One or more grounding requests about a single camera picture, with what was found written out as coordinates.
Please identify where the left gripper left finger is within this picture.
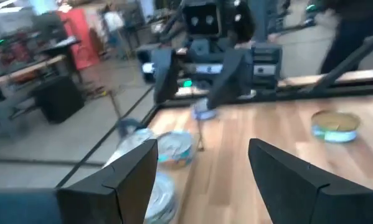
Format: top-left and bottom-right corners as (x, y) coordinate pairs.
(0, 139), (159, 224)

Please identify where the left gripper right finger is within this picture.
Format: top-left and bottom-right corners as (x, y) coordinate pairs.
(248, 138), (373, 224)

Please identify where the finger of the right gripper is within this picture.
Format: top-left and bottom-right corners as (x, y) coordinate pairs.
(153, 47), (181, 106)
(206, 47), (255, 110)

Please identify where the green label silver-lid can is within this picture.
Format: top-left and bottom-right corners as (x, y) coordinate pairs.
(144, 172), (178, 224)

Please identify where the blue yellowfin tuna can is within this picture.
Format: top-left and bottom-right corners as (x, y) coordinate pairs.
(156, 129), (196, 171)

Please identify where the green label gold-lid can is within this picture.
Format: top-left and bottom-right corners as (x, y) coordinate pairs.
(310, 109), (361, 144)

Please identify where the blue white label can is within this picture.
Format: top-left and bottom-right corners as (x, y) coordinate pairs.
(191, 98), (218, 121)

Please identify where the person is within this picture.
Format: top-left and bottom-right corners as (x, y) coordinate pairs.
(318, 0), (373, 75)

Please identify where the red partition panel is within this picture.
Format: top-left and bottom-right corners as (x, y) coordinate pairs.
(57, 8), (100, 71)

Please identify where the black floor box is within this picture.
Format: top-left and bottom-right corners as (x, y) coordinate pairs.
(30, 74), (85, 124)

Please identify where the wooden workbench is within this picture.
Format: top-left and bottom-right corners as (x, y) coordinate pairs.
(0, 54), (67, 88)

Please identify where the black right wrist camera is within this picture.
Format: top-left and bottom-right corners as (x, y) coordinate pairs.
(181, 1), (223, 38)

